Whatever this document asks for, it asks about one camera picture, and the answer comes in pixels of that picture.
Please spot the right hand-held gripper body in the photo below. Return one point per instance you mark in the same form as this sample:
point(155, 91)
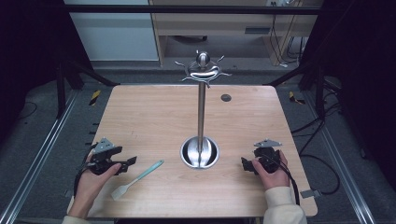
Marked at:
point(267, 158)

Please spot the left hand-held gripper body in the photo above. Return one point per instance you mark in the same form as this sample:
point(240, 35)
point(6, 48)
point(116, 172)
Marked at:
point(102, 157)

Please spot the person's right hand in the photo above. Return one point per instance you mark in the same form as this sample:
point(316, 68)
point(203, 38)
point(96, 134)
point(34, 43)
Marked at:
point(274, 179)

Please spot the person's left hand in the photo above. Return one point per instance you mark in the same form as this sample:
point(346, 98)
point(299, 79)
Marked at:
point(91, 186)

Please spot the grey table edge clamp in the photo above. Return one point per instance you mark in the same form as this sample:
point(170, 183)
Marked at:
point(309, 193)

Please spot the yellow black striped tape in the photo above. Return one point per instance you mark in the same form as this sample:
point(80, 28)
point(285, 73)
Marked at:
point(294, 98)
point(95, 97)

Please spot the steel utensil hanging stand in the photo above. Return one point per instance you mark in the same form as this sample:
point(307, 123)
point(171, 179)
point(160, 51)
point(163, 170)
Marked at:
point(201, 109)

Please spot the black metal stand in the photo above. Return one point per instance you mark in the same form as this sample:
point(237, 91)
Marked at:
point(314, 81)
point(67, 81)

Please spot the white cabinet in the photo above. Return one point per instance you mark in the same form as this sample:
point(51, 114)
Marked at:
point(115, 34)

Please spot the light wooden desk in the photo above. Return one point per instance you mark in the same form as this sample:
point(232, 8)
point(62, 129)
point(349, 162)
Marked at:
point(218, 25)

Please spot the aluminium floor rail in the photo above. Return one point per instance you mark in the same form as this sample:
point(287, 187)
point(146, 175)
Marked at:
point(37, 158)
point(342, 161)

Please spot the black horizontal frame bar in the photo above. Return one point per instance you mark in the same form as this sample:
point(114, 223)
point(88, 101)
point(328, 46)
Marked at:
point(186, 9)

